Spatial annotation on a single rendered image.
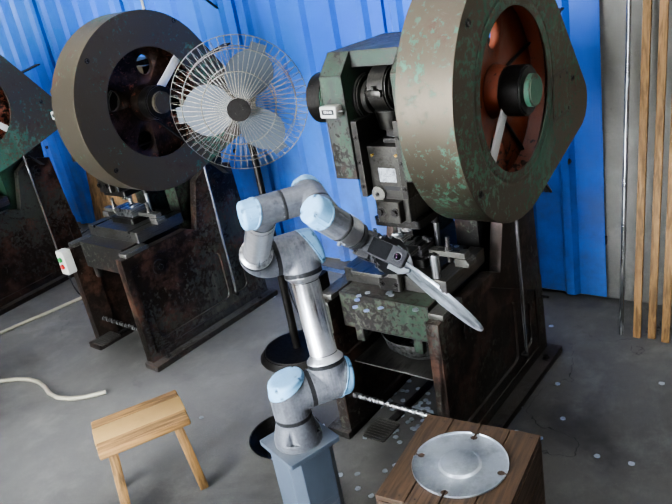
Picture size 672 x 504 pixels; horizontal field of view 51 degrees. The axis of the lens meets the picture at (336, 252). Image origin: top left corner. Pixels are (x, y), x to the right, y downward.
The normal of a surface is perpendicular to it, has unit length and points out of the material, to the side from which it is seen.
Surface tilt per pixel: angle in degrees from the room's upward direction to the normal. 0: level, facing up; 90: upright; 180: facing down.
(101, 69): 90
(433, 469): 0
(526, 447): 0
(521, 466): 0
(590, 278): 90
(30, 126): 90
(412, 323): 90
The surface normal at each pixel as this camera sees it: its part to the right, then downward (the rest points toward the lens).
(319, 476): 0.60, 0.22
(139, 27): 0.77, 0.12
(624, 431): -0.17, -0.91
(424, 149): -0.56, 0.52
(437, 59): -0.61, -0.03
